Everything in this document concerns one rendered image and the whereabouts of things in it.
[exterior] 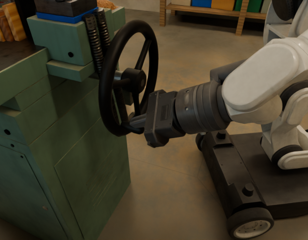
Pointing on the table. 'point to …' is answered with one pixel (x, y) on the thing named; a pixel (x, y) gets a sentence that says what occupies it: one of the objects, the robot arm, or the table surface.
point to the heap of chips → (106, 4)
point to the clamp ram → (26, 12)
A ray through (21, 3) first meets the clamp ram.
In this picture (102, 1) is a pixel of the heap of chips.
